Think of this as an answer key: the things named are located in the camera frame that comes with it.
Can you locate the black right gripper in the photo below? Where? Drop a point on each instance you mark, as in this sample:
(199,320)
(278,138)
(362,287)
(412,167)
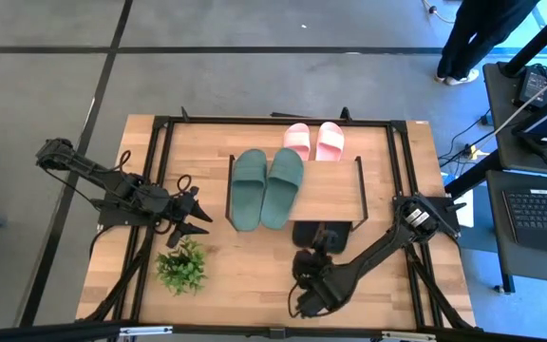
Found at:
(316,294)

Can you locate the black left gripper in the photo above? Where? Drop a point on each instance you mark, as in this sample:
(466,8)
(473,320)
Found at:
(181,209)

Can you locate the green slide sandal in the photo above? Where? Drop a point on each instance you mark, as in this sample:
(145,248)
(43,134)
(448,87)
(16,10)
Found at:
(283,190)
(249,190)

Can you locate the wooden shelf with black legs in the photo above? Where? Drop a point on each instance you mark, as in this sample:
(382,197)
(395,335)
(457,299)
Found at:
(330,190)

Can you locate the pink slide sandal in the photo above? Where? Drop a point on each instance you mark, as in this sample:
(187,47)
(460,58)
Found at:
(330,138)
(296,138)

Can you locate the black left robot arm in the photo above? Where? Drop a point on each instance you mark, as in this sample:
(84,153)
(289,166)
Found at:
(88,166)

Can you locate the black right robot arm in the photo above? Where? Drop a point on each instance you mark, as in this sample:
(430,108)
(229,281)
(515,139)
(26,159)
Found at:
(378,247)

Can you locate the green artificial plant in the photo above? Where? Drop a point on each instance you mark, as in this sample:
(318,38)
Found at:
(181,268)

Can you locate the white paper sheet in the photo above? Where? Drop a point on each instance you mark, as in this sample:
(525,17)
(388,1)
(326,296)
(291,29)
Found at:
(465,214)

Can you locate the black rig strut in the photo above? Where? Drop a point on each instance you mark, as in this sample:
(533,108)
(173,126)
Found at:
(473,176)

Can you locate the black keyboard tray desk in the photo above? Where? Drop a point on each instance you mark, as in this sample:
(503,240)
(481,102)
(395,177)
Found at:
(496,256)

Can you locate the yellow power plug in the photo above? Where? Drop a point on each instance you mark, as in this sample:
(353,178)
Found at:
(475,153)

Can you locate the black keyboard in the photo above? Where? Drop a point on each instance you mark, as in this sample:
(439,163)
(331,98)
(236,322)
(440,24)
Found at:
(539,214)

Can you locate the black standing desk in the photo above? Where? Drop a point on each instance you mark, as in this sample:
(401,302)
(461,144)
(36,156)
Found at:
(499,109)

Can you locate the person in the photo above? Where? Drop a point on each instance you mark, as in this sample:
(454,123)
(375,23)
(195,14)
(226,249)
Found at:
(473,33)

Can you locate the black power brick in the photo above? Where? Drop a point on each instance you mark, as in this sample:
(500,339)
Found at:
(534,85)

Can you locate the black desk pole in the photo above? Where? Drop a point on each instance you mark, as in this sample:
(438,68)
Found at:
(539,43)

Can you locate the black frame bracket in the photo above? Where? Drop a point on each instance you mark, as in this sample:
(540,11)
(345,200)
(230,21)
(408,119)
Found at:
(345,114)
(184,115)

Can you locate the silver metal bracket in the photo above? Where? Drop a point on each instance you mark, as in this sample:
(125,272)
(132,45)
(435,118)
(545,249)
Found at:
(145,331)
(406,336)

